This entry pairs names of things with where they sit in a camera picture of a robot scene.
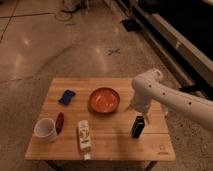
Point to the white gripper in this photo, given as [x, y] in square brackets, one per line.
[142, 107]

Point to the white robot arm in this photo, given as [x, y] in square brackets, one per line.
[147, 86]

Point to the black whiteboard eraser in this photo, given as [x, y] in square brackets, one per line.
[138, 127]

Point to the orange bowl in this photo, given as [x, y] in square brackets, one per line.
[104, 100]

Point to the wooden table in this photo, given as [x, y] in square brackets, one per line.
[110, 133]

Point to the white bottle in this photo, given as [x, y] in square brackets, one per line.
[84, 139]

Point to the blue sponge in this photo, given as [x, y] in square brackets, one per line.
[66, 97]

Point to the black floor mat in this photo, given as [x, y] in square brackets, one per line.
[130, 25]

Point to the white cup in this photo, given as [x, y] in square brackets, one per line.
[46, 130]

